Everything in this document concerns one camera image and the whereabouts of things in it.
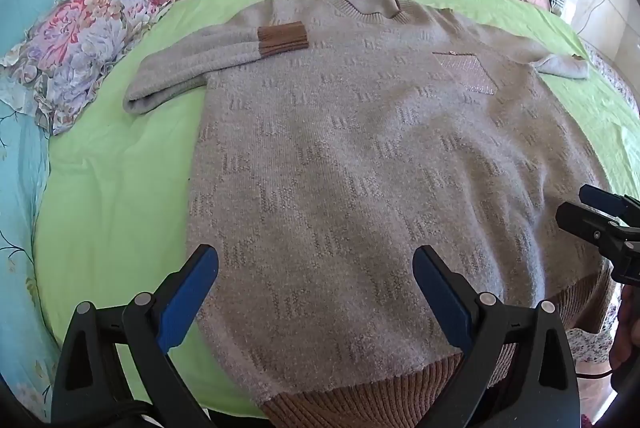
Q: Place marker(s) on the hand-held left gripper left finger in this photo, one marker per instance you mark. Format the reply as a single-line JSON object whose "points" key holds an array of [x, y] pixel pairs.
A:
{"points": [[186, 293]]}

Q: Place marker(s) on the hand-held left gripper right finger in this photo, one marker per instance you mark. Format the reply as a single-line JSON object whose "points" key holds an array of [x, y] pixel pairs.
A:
{"points": [[445, 293]]}

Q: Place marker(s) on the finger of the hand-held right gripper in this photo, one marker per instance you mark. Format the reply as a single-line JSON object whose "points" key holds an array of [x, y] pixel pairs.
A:
{"points": [[607, 200], [595, 228]]}

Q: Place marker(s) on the grey knit sweater brown trim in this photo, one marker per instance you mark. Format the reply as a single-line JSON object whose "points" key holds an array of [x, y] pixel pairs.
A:
{"points": [[350, 158]]}

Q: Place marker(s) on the light green bed sheet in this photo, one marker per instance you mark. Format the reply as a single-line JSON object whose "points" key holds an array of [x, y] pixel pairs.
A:
{"points": [[125, 188]]}

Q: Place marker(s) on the turquoise floral bedsheet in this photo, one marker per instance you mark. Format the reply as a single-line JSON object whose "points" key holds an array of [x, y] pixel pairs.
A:
{"points": [[22, 168]]}

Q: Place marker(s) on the floral ruffled pillow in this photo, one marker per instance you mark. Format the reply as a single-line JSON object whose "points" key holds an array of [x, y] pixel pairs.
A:
{"points": [[85, 38]]}

